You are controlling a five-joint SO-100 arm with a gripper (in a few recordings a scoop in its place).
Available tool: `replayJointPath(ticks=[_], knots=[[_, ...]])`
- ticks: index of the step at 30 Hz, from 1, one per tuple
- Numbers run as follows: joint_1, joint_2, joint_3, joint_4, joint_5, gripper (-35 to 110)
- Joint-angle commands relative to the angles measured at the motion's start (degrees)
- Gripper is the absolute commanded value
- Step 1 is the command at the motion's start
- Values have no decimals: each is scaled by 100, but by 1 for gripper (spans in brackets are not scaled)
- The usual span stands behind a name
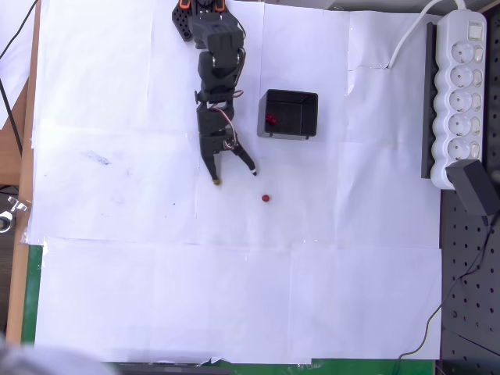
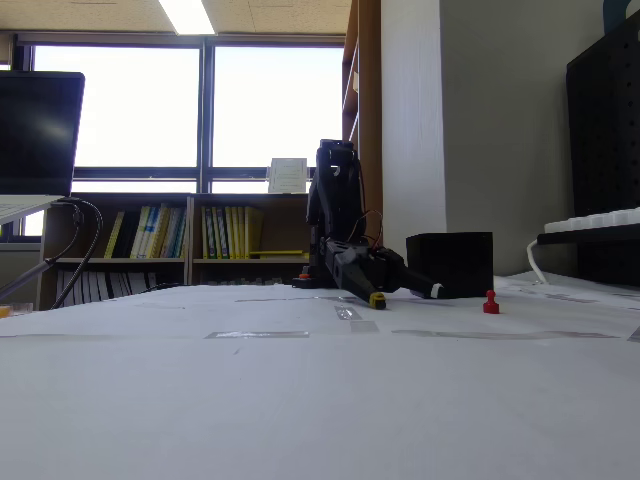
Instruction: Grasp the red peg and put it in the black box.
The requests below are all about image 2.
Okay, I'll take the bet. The blue white book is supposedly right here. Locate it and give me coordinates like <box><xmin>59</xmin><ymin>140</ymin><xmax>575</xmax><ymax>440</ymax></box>
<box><xmin>142</xmin><ymin>207</ymin><xmax>162</xmax><ymax>259</ymax></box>

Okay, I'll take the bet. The low wooden bookshelf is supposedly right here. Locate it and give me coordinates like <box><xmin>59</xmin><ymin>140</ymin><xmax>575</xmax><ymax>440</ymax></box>
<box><xmin>38</xmin><ymin>192</ymin><xmax>192</xmax><ymax>311</ymax></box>
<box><xmin>188</xmin><ymin>192</ymin><xmax>312</xmax><ymax>286</ymax></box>

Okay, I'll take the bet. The white cable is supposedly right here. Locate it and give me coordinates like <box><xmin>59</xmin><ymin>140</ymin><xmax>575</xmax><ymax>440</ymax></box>
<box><xmin>526</xmin><ymin>238</ymin><xmax>551</xmax><ymax>285</ymax></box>

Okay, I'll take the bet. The white keyboard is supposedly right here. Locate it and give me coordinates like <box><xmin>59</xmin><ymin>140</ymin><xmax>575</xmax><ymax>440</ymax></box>
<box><xmin>543</xmin><ymin>207</ymin><xmax>640</xmax><ymax>235</ymax></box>

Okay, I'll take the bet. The tall wooden bookshelf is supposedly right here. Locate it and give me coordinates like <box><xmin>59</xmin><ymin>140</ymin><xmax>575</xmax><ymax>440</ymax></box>
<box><xmin>341</xmin><ymin>0</ymin><xmax>384</xmax><ymax>284</ymax></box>

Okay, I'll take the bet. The grey metal rod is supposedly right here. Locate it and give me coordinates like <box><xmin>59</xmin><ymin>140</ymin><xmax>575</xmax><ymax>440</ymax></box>
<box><xmin>0</xmin><ymin>257</ymin><xmax>57</xmax><ymax>301</ymax></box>

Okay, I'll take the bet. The thin black cable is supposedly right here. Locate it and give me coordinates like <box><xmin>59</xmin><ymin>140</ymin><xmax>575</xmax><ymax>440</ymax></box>
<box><xmin>43</xmin><ymin>203</ymin><xmax>84</xmax><ymax>265</ymax></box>

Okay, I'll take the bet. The ceiling light panel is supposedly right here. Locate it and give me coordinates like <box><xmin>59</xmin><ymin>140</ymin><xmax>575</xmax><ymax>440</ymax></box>
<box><xmin>158</xmin><ymin>0</ymin><xmax>217</xmax><ymax>36</ymax></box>

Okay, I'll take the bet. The blue object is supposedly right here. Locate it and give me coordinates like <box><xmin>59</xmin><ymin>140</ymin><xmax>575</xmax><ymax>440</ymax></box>
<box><xmin>602</xmin><ymin>0</ymin><xmax>634</xmax><ymax>36</ymax></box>

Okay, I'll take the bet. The thick black cable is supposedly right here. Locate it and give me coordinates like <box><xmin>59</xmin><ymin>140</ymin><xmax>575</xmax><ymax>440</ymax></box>
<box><xmin>49</xmin><ymin>198</ymin><xmax>105</xmax><ymax>310</ymax></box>

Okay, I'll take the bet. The dark window frame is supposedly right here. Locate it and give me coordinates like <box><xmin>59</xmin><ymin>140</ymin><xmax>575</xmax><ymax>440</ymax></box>
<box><xmin>13</xmin><ymin>33</ymin><xmax>346</xmax><ymax>195</ymax></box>

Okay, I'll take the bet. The leaning yellow book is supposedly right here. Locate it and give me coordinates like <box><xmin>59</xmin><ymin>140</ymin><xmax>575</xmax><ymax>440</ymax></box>
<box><xmin>103</xmin><ymin>210</ymin><xmax>126</xmax><ymax>259</ymax></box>

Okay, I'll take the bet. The teal book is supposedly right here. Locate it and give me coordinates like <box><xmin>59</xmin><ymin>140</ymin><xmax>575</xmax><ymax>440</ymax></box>
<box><xmin>164</xmin><ymin>208</ymin><xmax>188</xmax><ymax>259</ymax></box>

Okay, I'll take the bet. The black-screen laptop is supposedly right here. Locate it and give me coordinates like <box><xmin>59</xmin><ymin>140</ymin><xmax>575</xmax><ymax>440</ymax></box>
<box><xmin>0</xmin><ymin>70</ymin><xmax>86</xmax><ymax>226</ymax></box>

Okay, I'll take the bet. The green yellow binder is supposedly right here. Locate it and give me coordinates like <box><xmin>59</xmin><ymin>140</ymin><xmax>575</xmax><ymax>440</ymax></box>
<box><xmin>201</xmin><ymin>205</ymin><xmax>217</xmax><ymax>260</ymax></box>
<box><xmin>212</xmin><ymin>205</ymin><xmax>227</xmax><ymax>260</ymax></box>

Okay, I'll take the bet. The white paper sign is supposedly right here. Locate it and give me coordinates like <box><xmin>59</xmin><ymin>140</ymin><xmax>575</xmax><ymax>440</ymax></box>
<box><xmin>267</xmin><ymin>157</ymin><xmax>309</xmax><ymax>195</ymax></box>

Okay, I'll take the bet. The black box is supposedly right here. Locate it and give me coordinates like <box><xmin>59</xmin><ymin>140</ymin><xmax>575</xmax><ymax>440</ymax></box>
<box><xmin>405</xmin><ymin>231</ymin><xmax>495</xmax><ymax>300</ymax></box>

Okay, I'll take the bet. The yellow white book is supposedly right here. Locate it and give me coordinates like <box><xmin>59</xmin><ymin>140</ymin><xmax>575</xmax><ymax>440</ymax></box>
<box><xmin>130</xmin><ymin>205</ymin><xmax>151</xmax><ymax>259</ymax></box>

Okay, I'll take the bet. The black pegboard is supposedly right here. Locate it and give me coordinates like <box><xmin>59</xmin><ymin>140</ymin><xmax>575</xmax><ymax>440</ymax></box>
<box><xmin>565</xmin><ymin>9</ymin><xmax>640</xmax><ymax>289</ymax></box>

